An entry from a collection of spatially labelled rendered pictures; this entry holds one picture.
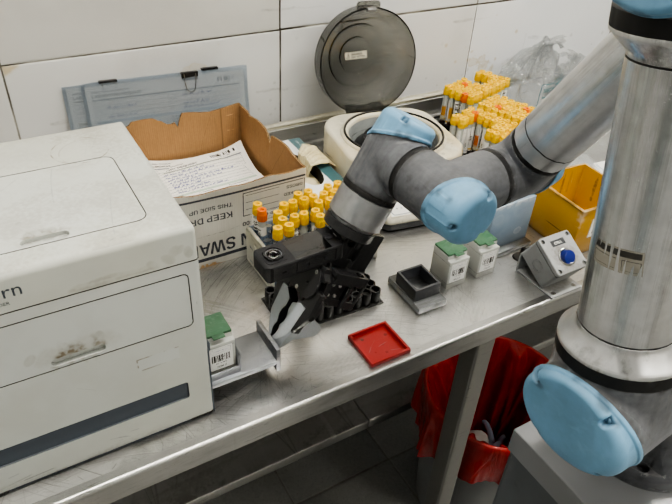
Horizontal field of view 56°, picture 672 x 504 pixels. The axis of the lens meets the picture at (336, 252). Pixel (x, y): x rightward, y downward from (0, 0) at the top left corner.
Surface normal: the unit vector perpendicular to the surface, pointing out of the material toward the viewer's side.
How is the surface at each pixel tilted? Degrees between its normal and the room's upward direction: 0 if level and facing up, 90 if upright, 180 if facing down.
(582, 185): 90
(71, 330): 90
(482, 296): 0
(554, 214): 90
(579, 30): 90
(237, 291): 0
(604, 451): 98
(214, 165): 1
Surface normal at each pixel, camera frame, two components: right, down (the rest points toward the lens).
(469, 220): 0.56, 0.55
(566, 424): -0.81, 0.43
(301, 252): 0.05, -0.78
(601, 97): -0.59, 0.62
